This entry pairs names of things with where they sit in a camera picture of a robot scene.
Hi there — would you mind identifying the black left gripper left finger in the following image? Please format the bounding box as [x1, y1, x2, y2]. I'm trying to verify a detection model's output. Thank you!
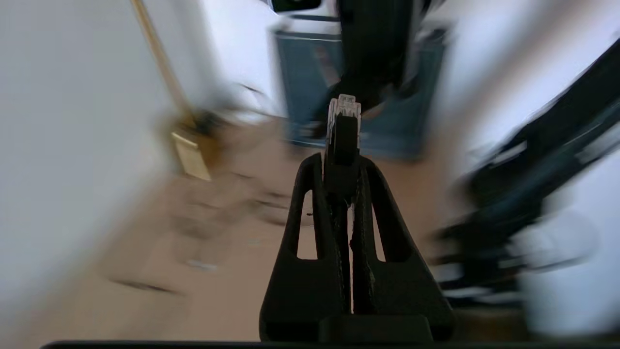
[259, 153, 350, 341]

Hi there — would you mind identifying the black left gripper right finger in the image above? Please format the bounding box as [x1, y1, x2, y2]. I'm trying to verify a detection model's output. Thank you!
[320, 155, 456, 341]

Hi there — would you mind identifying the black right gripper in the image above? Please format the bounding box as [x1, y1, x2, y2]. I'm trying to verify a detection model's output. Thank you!
[315, 0, 429, 137]

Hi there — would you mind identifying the black ethernet cable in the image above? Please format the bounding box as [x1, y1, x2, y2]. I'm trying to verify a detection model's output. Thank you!
[325, 95, 363, 206]

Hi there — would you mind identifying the dark teal printed box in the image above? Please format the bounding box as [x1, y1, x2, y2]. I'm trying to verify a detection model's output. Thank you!
[275, 28, 447, 161]

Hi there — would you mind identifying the brass desk lamp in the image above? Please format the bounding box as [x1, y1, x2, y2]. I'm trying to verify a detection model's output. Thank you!
[130, 0, 224, 183]

